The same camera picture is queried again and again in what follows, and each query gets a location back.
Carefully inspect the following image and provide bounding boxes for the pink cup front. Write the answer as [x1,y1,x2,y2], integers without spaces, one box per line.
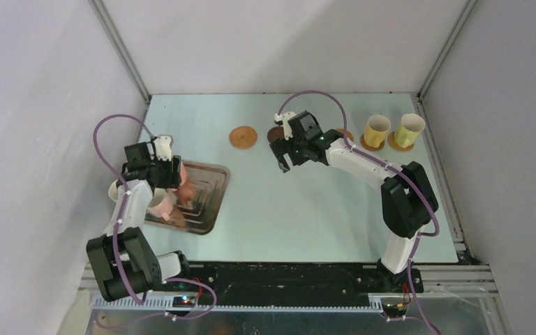
[147,188,174,221]

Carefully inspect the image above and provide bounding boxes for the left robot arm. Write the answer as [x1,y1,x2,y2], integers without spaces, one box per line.
[86,135,193,305]

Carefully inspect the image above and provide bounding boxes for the metal tray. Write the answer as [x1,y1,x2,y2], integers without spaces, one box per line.
[146,161,230,235]

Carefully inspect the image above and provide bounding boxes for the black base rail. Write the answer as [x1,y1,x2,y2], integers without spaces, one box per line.
[186,262,424,308]

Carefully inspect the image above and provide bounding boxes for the light wooden coaster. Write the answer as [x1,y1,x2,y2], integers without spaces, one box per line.
[336,128,354,142]
[359,134,386,152]

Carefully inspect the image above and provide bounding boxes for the light yellow-green cup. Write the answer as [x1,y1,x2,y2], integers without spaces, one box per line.
[395,113,426,147]

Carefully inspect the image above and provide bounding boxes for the light wooden coaster front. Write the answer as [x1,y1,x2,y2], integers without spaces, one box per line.
[359,134,386,152]

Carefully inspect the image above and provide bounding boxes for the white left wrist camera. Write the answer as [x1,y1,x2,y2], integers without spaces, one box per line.
[152,135,173,161]

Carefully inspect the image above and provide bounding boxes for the yellow cup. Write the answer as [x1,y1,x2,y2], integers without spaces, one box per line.
[362,114,391,151]

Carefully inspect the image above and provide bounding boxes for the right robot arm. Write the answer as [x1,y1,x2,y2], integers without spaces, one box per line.
[269,111,439,292]

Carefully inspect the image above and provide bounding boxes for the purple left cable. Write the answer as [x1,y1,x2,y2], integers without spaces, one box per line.
[93,114,218,322]

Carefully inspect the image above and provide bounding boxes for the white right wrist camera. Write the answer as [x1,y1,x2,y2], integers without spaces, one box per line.
[274,112,297,140]

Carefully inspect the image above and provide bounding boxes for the woven rattan coaster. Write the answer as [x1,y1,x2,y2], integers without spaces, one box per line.
[229,126,258,149]
[387,132,414,152]

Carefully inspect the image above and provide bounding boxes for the pink cup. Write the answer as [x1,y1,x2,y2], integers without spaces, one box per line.
[147,188,174,221]
[178,161,188,188]

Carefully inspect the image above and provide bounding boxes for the dark wooden coaster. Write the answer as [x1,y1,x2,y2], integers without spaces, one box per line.
[267,126,284,143]

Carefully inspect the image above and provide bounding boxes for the light blue cup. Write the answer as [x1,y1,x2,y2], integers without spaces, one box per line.
[107,179,119,202]

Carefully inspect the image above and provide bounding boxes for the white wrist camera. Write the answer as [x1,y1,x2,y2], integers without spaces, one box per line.
[152,135,173,161]
[274,112,297,140]

